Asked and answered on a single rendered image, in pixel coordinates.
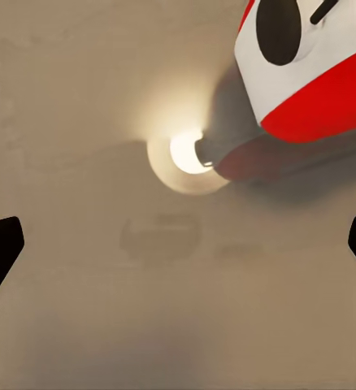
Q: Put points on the radio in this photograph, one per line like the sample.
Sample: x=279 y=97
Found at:
x=298 y=63

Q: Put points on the coffee table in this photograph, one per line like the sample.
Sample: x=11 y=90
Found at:
x=170 y=242

